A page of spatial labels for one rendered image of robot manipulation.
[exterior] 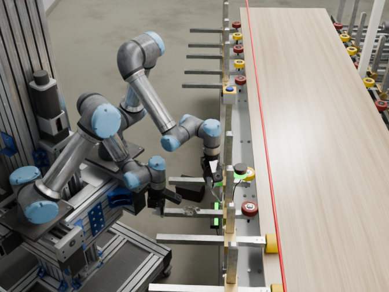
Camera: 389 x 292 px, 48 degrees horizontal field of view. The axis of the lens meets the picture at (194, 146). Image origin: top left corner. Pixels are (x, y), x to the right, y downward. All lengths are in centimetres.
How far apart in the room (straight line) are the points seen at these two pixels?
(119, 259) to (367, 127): 170
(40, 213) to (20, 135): 41
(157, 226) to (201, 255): 42
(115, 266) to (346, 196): 142
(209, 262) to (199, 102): 201
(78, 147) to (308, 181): 120
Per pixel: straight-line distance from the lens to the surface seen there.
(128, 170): 195
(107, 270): 278
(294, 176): 232
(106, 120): 162
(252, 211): 209
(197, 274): 297
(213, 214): 213
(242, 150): 289
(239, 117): 321
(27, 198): 177
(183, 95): 466
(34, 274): 286
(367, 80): 329
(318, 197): 223
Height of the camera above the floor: 241
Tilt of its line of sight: 38 degrees down
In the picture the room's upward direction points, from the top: straight up
